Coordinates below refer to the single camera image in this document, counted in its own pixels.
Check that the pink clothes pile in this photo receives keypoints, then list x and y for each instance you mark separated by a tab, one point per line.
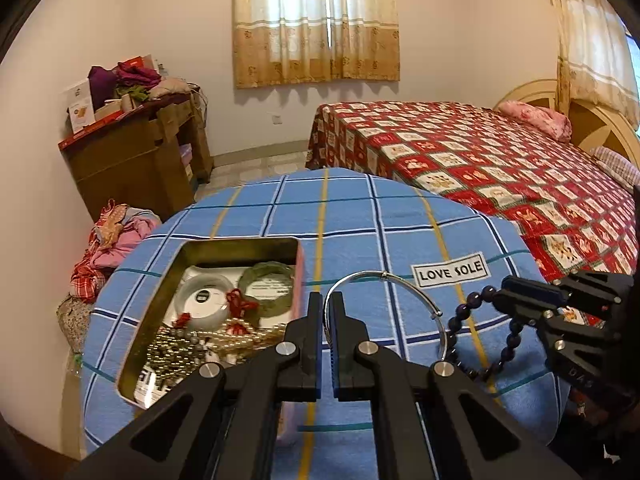
115	245

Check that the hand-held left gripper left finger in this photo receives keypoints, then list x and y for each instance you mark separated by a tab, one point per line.
317	345

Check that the blue plaid blanket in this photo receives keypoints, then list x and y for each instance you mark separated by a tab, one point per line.
375	220

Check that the bed with red patterned cover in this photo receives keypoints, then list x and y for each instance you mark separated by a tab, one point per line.
475	160

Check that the silver bangle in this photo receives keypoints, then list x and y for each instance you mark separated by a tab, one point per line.
385	274

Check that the beige patterned curtain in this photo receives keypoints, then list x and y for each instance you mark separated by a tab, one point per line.
595	45
315	25

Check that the pile of clothes on desk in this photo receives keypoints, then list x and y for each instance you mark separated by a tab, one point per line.
140	80

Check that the pastel boxes in desk shelf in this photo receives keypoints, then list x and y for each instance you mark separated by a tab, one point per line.
186	165

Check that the pink pillow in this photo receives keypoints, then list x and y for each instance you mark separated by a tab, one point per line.
537	119

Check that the striped pillow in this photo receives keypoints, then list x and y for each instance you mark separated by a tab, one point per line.
617	167

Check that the brown wooden desk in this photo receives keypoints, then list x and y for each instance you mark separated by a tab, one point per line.
130	160

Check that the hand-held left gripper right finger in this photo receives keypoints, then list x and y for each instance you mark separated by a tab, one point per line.
336	347

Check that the red knot tassel charm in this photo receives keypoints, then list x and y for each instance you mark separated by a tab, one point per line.
241	301

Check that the white cardboard box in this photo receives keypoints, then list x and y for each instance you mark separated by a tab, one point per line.
80	107

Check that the flat red box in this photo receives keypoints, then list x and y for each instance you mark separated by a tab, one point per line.
85	135

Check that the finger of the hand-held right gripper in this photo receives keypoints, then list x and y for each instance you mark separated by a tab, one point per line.
520	306
530	286

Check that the cream wooden headboard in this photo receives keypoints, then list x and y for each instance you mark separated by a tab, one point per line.
595	125

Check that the woven basket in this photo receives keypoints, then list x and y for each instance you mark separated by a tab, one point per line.
75	322

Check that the green jade bangle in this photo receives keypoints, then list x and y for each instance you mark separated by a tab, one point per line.
244	285

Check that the white jade bangle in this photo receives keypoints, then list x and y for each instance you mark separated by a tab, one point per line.
182	306

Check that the pink tin box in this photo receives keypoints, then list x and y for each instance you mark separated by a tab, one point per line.
165	300

